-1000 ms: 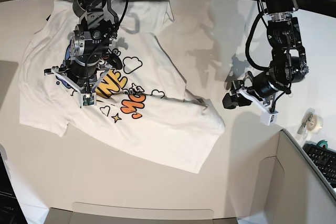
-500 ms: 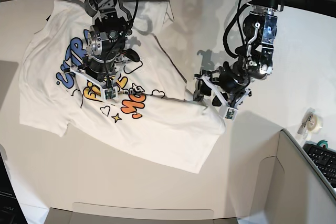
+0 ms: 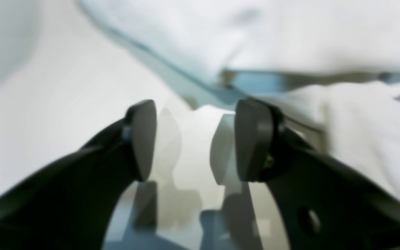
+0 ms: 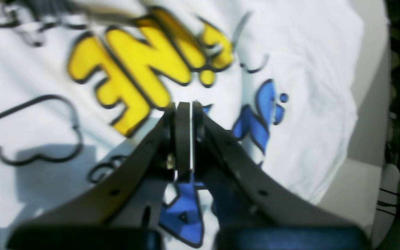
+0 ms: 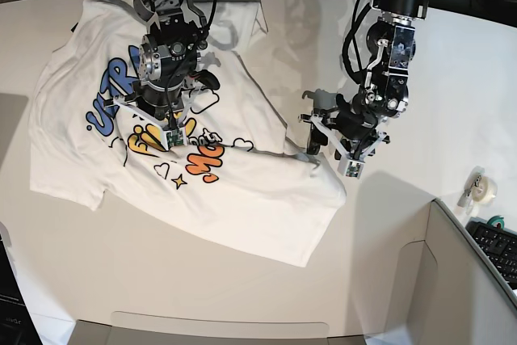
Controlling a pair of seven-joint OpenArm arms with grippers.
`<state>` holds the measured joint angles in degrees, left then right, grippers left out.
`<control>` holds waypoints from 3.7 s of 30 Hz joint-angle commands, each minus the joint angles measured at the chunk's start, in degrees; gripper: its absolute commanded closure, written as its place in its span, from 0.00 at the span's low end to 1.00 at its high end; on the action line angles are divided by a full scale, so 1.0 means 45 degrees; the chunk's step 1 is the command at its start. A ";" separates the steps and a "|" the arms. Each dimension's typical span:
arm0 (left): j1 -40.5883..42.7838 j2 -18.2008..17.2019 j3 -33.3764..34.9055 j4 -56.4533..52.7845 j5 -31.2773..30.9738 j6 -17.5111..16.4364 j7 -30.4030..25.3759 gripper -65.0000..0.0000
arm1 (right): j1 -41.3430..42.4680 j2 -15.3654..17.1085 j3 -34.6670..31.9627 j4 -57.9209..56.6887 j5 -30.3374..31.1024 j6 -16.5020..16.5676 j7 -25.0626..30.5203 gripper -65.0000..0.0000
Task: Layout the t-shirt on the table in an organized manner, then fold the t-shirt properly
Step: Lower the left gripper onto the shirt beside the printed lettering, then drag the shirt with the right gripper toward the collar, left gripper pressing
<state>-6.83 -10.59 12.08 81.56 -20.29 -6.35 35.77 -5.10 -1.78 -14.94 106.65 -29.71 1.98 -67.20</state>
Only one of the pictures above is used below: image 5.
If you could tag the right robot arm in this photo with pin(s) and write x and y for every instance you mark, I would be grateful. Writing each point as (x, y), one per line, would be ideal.
(177, 31)

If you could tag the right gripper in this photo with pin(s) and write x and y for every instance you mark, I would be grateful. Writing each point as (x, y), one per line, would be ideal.
(168, 108)

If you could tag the clear tape dispenser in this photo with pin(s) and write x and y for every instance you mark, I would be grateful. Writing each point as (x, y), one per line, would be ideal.
(480, 190)

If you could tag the white printed t-shirt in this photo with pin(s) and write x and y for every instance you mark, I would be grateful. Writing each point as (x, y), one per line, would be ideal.
(236, 182)

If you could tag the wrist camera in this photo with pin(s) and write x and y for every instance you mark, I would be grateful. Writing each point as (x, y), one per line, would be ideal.
(174, 138)
(350, 168)

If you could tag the grey partition panel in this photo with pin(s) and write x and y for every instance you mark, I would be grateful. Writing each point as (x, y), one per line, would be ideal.
(445, 291)

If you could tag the green tape roll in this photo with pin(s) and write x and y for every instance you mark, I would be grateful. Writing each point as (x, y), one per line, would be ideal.
(496, 222)

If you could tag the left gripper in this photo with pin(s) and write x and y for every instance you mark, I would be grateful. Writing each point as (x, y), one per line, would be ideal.
(356, 125)

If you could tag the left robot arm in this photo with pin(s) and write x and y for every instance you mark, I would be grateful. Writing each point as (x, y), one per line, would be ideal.
(383, 92)

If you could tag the black computer keyboard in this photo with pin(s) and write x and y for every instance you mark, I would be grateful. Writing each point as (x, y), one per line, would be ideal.
(499, 246)

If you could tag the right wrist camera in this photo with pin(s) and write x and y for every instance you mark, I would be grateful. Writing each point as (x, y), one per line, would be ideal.
(174, 138)

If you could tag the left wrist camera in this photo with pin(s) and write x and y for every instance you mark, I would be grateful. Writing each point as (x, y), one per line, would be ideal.
(350, 168)

